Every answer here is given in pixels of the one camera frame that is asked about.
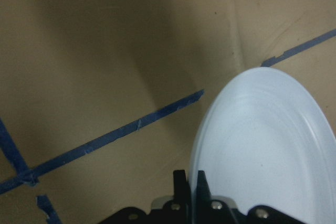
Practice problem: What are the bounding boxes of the light blue plate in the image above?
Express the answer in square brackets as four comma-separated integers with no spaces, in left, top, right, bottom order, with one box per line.
[188,67,335,223]

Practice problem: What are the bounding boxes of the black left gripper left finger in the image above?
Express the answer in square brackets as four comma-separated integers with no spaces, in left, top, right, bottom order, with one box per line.
[172,170,191,223]

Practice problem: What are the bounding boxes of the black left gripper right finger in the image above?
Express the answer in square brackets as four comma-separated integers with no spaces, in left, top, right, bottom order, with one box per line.
[196,170,212,211]

